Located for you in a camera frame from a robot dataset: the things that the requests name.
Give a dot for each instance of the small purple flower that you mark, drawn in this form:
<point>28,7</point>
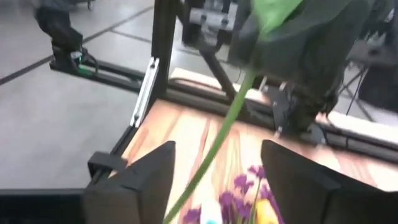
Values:
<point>192,216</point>

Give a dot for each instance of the yellow tulip with orange tip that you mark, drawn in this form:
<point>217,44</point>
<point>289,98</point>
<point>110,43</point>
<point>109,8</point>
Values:
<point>265,213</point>

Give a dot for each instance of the purple flower bunch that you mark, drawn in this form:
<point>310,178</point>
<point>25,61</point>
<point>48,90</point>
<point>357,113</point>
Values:
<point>241,182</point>

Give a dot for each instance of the silver aluminium bracket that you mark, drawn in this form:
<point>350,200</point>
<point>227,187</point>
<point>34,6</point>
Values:
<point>144,93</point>

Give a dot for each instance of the black aluminium rig frame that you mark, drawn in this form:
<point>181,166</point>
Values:
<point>163,46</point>

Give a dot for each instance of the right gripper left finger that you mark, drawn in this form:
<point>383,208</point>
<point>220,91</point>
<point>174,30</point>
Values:
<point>140,193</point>

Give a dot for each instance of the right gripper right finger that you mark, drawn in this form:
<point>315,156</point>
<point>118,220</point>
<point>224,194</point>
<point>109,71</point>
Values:
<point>311,199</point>

